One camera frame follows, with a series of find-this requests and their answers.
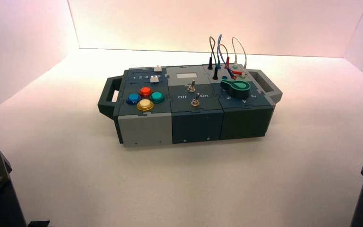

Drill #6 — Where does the dark teal grey control box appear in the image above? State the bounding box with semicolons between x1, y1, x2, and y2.
97;64;283;148

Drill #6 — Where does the green push button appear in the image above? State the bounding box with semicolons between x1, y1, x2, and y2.
150;91;166;104

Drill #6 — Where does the yellow push button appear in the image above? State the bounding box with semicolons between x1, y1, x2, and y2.
137;99;155;112

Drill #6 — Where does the red push button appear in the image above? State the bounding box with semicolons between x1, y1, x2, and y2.
138;87;153;98

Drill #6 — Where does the blue push button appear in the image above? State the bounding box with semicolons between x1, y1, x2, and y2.
126;93;141;105

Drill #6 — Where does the green teardrop rotary knob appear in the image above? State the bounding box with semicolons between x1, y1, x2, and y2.
220;79;251;99

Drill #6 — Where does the black jumper wire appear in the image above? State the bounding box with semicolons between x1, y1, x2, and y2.
207;36;219;80

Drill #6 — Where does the blue jumper wire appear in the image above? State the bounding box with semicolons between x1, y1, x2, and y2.
216;34;236;79

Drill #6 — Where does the white jumper wire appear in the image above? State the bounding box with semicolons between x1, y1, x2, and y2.
231;37;247;78

